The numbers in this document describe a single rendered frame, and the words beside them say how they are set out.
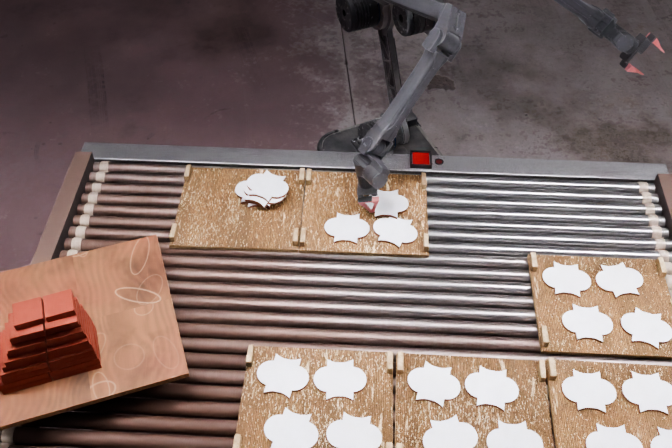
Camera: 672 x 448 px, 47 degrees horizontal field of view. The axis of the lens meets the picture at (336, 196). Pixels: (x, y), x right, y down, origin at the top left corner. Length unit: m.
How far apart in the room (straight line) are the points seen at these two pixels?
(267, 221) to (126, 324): 0.59
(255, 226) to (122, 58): 2.52
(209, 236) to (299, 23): 2.68
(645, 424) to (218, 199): 1.45
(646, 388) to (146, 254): 1.46
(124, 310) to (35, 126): 2.41
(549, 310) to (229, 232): 1.02
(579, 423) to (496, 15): 3.39
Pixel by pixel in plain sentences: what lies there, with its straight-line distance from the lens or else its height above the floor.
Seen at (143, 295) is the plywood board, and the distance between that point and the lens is 2.29.
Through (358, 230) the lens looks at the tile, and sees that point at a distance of 2.49.
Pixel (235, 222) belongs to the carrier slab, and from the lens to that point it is 2.55.
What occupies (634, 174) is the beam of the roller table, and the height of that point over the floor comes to 0.92.
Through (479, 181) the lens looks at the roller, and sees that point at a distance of 2.73.
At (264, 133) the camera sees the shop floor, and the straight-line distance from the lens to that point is 4.22.
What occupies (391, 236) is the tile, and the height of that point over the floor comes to 0.95.
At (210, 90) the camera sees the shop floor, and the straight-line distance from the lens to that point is 4.53.
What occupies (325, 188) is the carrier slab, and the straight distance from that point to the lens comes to 2.63.
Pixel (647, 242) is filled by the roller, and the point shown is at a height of 0.92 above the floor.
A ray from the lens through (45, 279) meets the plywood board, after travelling 2.41.
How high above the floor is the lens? 2.85
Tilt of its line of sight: 47 degrees down
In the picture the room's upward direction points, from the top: straight up
